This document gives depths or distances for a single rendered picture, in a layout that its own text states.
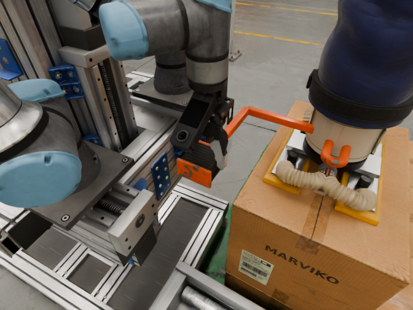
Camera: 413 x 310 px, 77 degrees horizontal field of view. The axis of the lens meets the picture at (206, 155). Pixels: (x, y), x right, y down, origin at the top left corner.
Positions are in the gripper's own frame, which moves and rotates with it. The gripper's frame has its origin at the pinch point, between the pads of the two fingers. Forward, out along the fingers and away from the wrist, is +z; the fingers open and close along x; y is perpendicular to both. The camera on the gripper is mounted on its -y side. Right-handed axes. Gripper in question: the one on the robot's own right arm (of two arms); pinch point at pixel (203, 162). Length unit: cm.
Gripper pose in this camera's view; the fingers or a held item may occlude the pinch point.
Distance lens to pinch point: 59.5
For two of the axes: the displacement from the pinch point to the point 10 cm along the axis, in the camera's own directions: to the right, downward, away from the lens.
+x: -8.7, -3.4, 3.7
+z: 0.1, 7.3, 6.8
